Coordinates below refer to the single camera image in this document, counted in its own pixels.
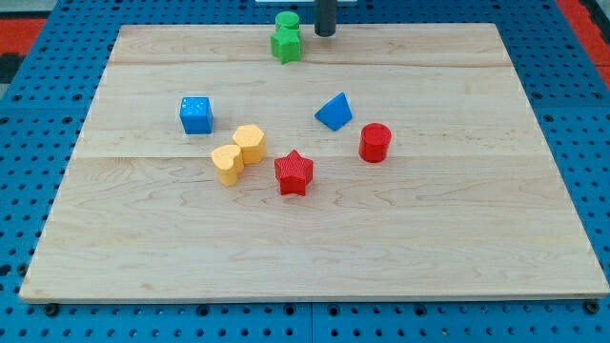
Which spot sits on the green star block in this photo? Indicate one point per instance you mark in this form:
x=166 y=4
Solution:
x=286 y=45

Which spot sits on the blue triangle block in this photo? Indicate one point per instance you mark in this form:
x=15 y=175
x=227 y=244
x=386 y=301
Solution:
x=336 y=113

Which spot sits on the red star block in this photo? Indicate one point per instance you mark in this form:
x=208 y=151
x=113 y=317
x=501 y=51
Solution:
x=293 y=173

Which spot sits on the light wooden board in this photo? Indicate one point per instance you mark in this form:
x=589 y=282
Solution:
x=468 y=205

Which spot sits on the blue cube block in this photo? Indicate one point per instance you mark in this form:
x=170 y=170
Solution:
x=196 y=115

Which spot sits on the green cylinder block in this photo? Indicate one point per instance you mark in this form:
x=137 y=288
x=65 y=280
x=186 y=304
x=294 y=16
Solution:
x=288 y=20

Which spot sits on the yellow hexagon block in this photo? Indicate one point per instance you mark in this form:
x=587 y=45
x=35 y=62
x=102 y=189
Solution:
x=252 y=141

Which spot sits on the red cylinder block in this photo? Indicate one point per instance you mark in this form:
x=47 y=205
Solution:
x=375 y=139

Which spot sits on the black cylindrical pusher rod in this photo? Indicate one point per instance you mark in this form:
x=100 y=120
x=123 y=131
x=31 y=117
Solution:
x=325 y=17

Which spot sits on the yellow heart block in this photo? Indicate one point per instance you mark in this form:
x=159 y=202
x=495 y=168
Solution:
x=228 y=163

